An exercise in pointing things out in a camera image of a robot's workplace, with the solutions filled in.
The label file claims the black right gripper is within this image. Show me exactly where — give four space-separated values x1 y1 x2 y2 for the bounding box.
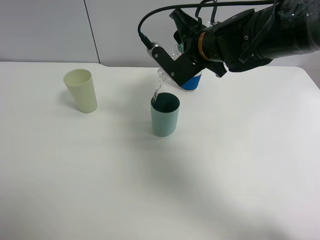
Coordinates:
169 8 253 78

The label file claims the teal plastic cup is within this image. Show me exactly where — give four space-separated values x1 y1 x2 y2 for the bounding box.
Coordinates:
150 92 180 137

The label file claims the clear water bottle green label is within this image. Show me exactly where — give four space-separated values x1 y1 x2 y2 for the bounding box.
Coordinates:
168 31 226 77

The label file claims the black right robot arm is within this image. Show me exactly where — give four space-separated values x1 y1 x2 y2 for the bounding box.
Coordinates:
170 0 320 78

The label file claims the blue sleeved paper cup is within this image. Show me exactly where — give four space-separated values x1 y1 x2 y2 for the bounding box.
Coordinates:
180 72 202 92

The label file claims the pale green plastic cup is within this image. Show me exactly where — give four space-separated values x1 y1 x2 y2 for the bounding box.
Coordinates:
63 69 98 114

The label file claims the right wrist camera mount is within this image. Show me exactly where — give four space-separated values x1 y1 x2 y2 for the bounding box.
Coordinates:
147 43 205 86

